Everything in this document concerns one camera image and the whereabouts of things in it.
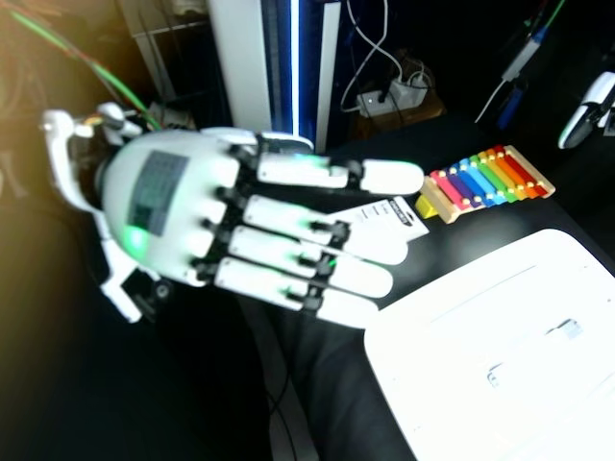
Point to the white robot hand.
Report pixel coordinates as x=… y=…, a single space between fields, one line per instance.
x=598 y=89
x=158 y=192

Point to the rainbow wooden hand piano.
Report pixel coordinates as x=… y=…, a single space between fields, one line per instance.
x=485 y=180

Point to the clear plastic Deli package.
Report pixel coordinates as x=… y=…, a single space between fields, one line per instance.
x=384 y=216

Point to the white plastic tray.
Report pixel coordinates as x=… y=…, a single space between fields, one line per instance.
x=504 y=360

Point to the white column with blue light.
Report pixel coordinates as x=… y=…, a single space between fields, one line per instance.
x=250 y=57

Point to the wooden board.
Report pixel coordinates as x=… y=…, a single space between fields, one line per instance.
x=418 y=115

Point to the yellow cube block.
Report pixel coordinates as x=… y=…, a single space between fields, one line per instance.
x=425 y=207

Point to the white power strip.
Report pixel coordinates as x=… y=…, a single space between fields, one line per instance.
x=372 y=102

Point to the black table cloth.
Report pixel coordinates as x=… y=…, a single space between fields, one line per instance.
x=336 y=384

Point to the white metal shelf frame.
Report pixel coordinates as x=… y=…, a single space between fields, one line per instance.
x=149 y=53

